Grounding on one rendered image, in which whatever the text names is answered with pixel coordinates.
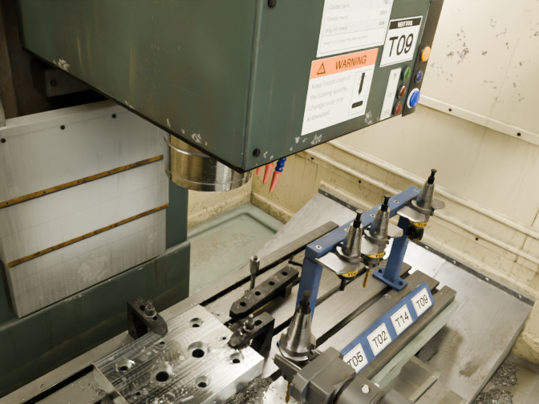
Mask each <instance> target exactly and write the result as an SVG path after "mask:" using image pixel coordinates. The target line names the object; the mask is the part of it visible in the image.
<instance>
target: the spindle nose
mask: <svg viewBox="0 0 539 404"><path fill-rule="evenodd" d="M164 171H165V174H166V176H167V177H168V178H169V179H170V180H171V181H172V182H174V183H175V184H177V185H179V186H181V187H182V188H187V189H189V190H193V191H196V192H227V191H231V190H234V189H237V188H239V187H241V186H243V185H244V184H246V183H247V182H249V180H250V179H251V177H252V172H253V170H251V171H248V172H245V173H242V174H239V173H238V172H235V171H234V170H233V169H231V168H228V167H227V166H225V165H224V164H222V163H220V162H218V161H216V160H215V159H213V158H211V157H210V156H207V155H206V154H205V153H203V152H201V151H199V150H197V149H196V148H194V147H192V146H190V145H188V144H187V143H185V142H183V141H182V140H180V139H178V138H176V137H175V136H173V135H171V134H169V133H167V132H166V131H164Z"/></svg>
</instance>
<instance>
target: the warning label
mask: <svg viewBox="0 0 539 404"><path fill-rule="evenodd" d="M377 52H378V48H376V49H372V50H365V51H360V52H356V53H352V54H348V55H340V56H335V57H331V58H327V59H319V60H315V61H312V66H311V71H310V81H309V87H308V92H307V98H306V109H305V114H304V120H303V125H302V135H305V134H307V133H310V132H312V131H317V130H319V129H322V128H324V127H329V126H331V125H334V124H336V123H340V122H342V121H345V120H348V119H352V118H354V117H357V116H360V115H364V113H365V109H366V105H367V98H368V94H369V90H370V86H371V79H372V75H373V71H374V67H375V60H376V56H377Z"/></svg>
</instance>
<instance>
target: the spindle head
mask: <svg viewBox="0 0 539 404"><path fill-rule="evenodd" d="M430 1H431V0H393V2H392V6H391V13H390V17H389V20H394V19H400V18H411V17H417V16H423V17H422V20H421V23H420V27H419V33H418V37H417V40H416V44H415V49H414V53H413V56H412V59H410V60H407V61H403V62H400V63H394V64H391V65H387V66H383V67H380V66H379V64H380V60H381V56H382V52H383V45H384V43H383V45H378V46H371V47H367V48H363V49H358V50H350V51H346V52H341V53H337V54H332V55H325V56H320V57H317V51H318V41H319V36H320V30H321V25H322V15H323V10H324V4H325V0H14V7H15V13H16V19H17V24H18V35H19V41H20V43H21V45H22V50H24V51H25V52H27V53H29V54H30V55H33V56H34V57H35V58H37V59H40V60H41V61H43V62H45V63H46V64H48V65H50V66H52V67H53V68H55V69H57V70H58V71H61V72H63V73H64V74H65V75H68V76H69V77H71V78H73V79H74V80H76V81H78V82H80V83H82V84H83V85H85V86H87V87H89V88H91V89H92V90H93V91H96V92H98V93H99V94H101V95H103V96H104V97H106V98H108V99H110V100H111V101H113V102H115V103H117V104H119V105H120V106H121V107H124V108H126V109H127V110H129V111H131V112H132V113H134V114H136V115H138V116H139V117H141V118H143V119H145V120H147V121H148V122H149V123H152V124H154V125H155V126H157V127H159V128H160V129H162V130H164V131H166V132H167V133H169V134H171V135H173V136H175V137H176V138H178V139H180V140H182V141H183V142H185V143H187V144H188V145H190V146H192V147H194V148H196V149H197V150H199V151H200V152H203V153H205V154H206V155H207V156H210V157H211V158H213V159H215V160H216V161H218V162H220V163H222V164H224V165H225V166H227V167H228V168H231V169H233V170H234V171H235V172H238V173H239V174H242V173H245V172H248V171H251V170H254V169H255V168H259V167H261V166H264V165H267V164H270V163H273V162H275V161H277V160H281V159H283V158H286V157H288V156H291V155H294V154H296V153H299V152H302V151H305V150H307V149H309V148H312V147H315V146H318V145H320V144H322V143H326V142H329V141H331V140H333V139H337V138H339V137H342V136H344V135H348V134H350V133H352V132H355V131H358V130H361V129H363V128H365V127H369V126H371V125H374V124H377V123H380V122H383V121H384V120H387V119H390V118H393V117H395V116H393V114H392V110H393V107H394V106H395V104H396V103H397V102H399V101H400V102H402V104H403V107H404V104H405V100H406V97H407V91H408V88H409V84H410V81H411V75H412V72H413V69H414V65H415V60H416V56H417V53H418V49H419V43H420V39H421V36H422V33H423V29H424V23H425V20H426V17H427V13H428V7H429V5H430ZM376 48H378V52H377V56H376V60H375V67H374V71H373V75H372V79H371V86H370V90H369V94H368V98H367V105H366V109H365V113H364V115H360V116H357V117H354V118H352V119H348V120H345V121H342V122H340V123H336V124H334V125H331V126H329V127H324V128H322V129H319V130H317V131H312V132H310V133H307V134H305V135H302V125H303V120H304V114H305V109H306V98H307V92H308V87H309V81H310V71H311V66H312V61H315V60H319V59H327V58H331V57H335V56H340V55H348V54H352V53H356V52H360V51H368V50H372V49H376ZM406 65H410V66H411V74H410V76H409V78H408V79H407V80H406V81H403V80H402V79H401V73H402V71H403V69H404V68H405V66H406ZM399 68H401V71H400V74H399V81H398V84H397V88H396V91H395V97H394V101H393V104H392V108H391V114H390V117H388V118H386V119H382V120H379V119H380V116H381V112H382V108H383V101H384V98H385V94H386V90H387V85H388V80H389V77H390V73H391V71H392V70H395V69H399ZM403 83H405V84H406V85H407V91H406V93H405V95H404V97H403V98H402V99H398V98H397V96H396V94H397V90H398V88H399V86H400V85H401V84H403ZM403 107H402V110H401V112H400V113H399V114H398V115H402V113H403Z"/></svg>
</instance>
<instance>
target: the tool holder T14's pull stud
mask: <svg viewBox="0 0 539 404"><path fill-rule="evenodd" d="M310 295H311V293H310V292H309V291H302V300H301V301H300V302H299V307H298V310H299V311H300V312H301V313H307V312H308V311H309V307H310V303H309V302H308V300H309V298H310Z"/></svg>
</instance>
